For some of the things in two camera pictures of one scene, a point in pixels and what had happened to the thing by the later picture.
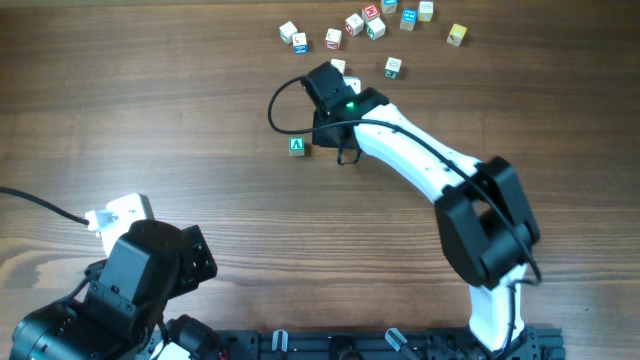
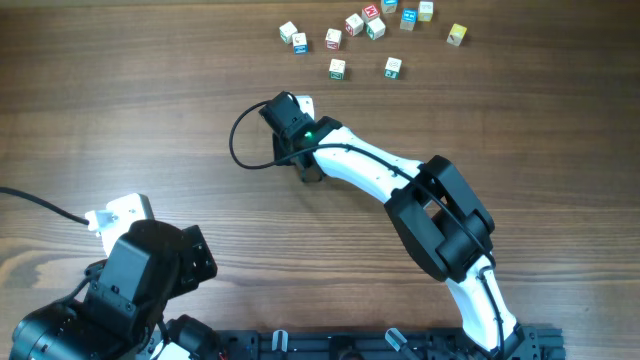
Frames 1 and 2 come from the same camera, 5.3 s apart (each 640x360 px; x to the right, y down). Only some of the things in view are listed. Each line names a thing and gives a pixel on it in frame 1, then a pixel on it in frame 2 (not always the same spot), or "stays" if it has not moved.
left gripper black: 203,261 stays
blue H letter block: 408,18 stays
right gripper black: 320,138 → 279,148
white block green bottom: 340,65 stays
